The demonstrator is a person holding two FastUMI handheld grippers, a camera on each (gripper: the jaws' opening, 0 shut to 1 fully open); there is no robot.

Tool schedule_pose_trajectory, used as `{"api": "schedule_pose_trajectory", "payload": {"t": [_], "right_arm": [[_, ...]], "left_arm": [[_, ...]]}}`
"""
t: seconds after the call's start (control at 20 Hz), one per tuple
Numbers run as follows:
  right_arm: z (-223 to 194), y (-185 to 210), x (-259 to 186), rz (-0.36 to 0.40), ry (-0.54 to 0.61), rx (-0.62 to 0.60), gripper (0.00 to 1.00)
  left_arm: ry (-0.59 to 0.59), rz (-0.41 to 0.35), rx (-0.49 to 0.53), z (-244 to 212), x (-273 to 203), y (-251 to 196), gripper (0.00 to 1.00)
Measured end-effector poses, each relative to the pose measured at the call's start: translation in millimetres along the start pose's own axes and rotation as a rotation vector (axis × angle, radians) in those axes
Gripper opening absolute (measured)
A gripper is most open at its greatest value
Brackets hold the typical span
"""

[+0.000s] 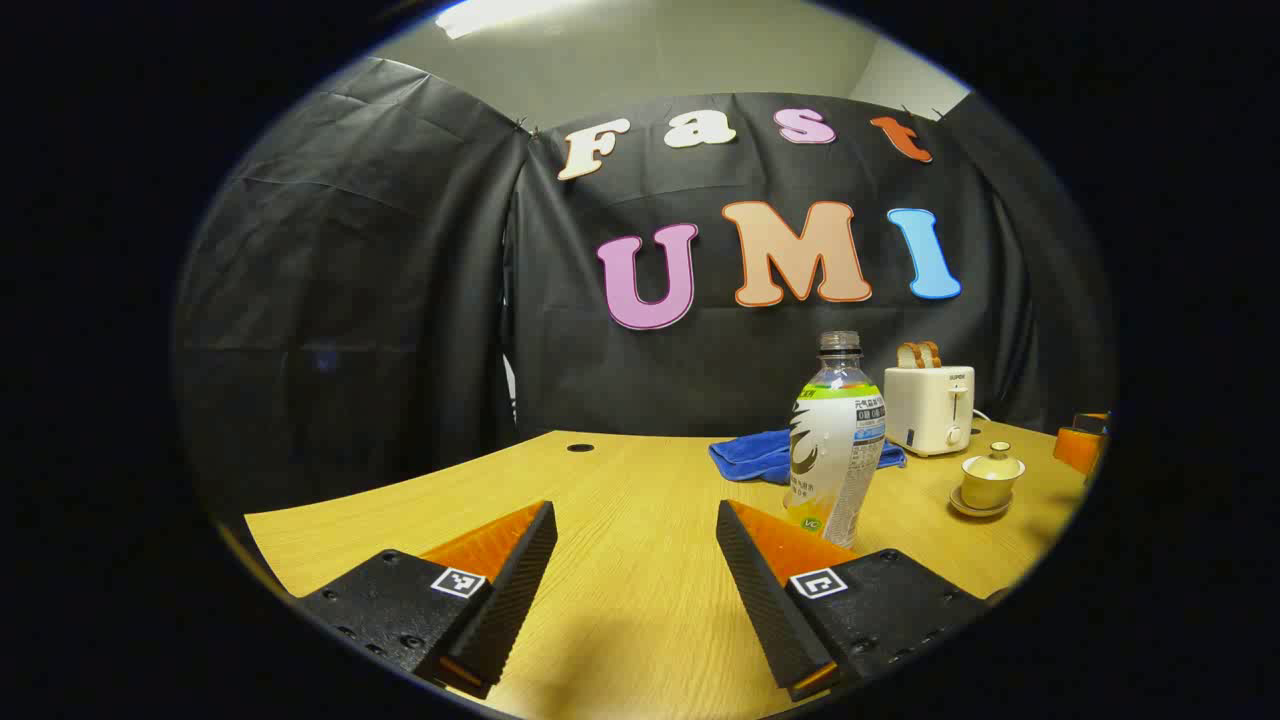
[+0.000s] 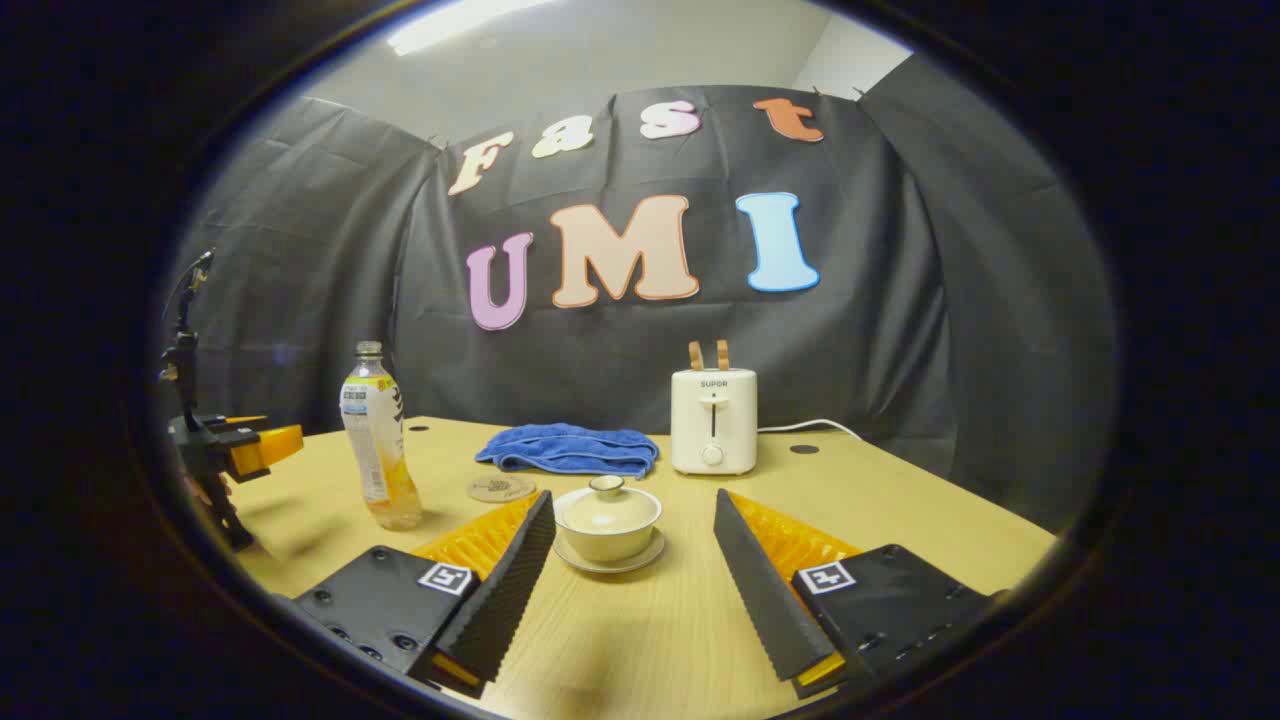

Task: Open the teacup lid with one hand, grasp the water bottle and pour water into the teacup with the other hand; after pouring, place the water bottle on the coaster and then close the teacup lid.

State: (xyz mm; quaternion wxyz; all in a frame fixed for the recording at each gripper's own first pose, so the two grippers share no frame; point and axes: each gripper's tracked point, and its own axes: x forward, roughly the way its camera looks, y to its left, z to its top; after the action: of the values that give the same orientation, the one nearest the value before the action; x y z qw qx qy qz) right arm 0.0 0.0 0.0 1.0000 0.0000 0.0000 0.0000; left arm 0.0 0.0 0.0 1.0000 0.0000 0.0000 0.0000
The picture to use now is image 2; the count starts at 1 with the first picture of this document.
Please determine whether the white ceramic teacup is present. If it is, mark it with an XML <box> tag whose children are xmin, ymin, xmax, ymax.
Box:
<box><xmin>553</xmin><ymin>486</ymin><xmax>663</xmax><ymax>563</ymax></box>

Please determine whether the white toaster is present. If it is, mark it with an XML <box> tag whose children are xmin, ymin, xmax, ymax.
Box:
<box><xmin>670</xmin><ymin>367</ymin><xmax>759</xmax><ymax>476</ymax></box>

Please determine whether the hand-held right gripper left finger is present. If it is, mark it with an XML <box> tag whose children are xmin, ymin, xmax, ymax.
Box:
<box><xmin>290</xmin><ymin>488</ymin><xmax>557</xmax><ymax>699</ymax></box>

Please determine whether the clear plastic water bottle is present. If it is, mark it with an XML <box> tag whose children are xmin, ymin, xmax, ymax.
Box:
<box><xmin>340</xmin><ymin>341</ymin><xmax>423</xmax><ymax>531</ymax></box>

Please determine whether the white teacup lid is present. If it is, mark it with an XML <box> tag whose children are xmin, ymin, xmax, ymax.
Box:
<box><xmin>563</xmin><ymin>475</ymin><xmax>654</xmax><ymax>533</ymax></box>

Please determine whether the white ceramic saucer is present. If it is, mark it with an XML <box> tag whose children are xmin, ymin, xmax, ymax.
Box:
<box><xmin>553</xmin><ymin>530</ymin><xmax>666</xmax><ymax>575</ymax></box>

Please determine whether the blue towel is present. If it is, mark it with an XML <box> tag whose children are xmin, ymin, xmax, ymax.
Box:
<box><xmin>475</xmin><ymin>423</ymin><xmax>661</xmax><ymax>479</ymax></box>

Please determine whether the white power cable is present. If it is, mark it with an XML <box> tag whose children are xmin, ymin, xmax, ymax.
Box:
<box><xmin>757</xmin><ymin>419</ymin><xmax>863</xmax><ymax>441</ymax></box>

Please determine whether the round cork coaster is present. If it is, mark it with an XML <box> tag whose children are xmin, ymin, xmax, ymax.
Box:
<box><xmin>466</xmin><ymin>473</ymin><xmax>538</xmax><ymax>504</ymax></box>

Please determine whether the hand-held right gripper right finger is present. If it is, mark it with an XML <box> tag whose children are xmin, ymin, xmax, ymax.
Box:
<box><xmin>713</xmin><ymin>488</ymin><xmax>1001</xmax><ymax>701</ymax></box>

